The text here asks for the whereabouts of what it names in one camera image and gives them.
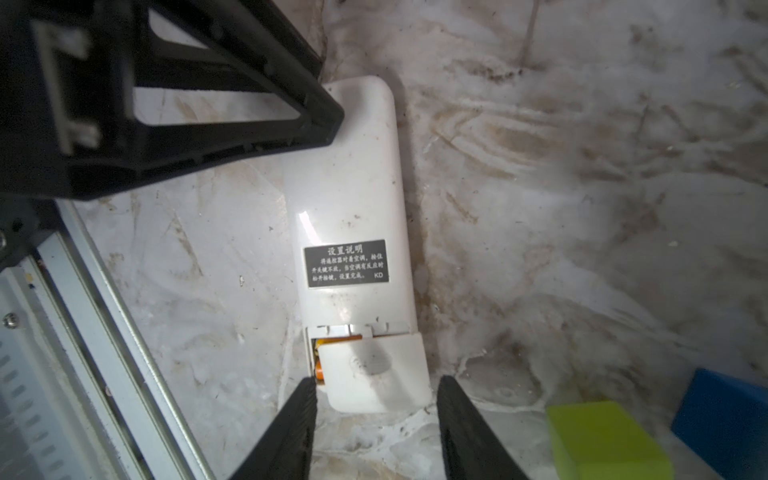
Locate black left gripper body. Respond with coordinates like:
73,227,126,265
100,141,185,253
1,1,141,268

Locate orange battery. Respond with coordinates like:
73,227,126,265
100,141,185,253
314,360,325,385
314,335,362,349

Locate white red remote control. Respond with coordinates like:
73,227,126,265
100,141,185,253
283,76,418,359

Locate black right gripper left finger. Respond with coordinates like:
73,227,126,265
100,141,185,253
230,377,318,480

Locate white battery cover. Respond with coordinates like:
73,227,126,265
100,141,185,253
317,333,432,414

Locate green cube block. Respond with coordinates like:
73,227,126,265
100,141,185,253
546,401,674,479

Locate blue cube block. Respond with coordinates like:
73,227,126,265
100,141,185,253
671,368,767,479

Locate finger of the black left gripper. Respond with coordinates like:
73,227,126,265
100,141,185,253
71,117,336,200
137,1,344,144

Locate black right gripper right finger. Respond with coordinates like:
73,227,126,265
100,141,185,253
436,375,529,480

